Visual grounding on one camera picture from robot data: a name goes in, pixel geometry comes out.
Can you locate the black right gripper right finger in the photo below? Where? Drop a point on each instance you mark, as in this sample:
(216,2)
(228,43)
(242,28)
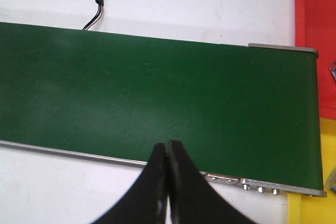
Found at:
(192,199)

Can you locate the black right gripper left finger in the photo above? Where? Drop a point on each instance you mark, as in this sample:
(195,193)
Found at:
(146,200)

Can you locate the green conveyor belt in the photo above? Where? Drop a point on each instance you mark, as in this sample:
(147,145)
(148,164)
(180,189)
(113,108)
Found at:
(157,90)

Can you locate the yellow plate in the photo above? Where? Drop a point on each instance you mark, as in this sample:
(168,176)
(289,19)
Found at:
(314,209)

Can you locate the push button on yellow plate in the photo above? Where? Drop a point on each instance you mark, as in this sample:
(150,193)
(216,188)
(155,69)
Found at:
(331,181)

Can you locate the push button on red plate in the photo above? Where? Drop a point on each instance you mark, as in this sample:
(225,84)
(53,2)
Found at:
(332,69)

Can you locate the red plate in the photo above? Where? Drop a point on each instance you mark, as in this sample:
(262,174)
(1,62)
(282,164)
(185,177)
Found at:
(315,28)

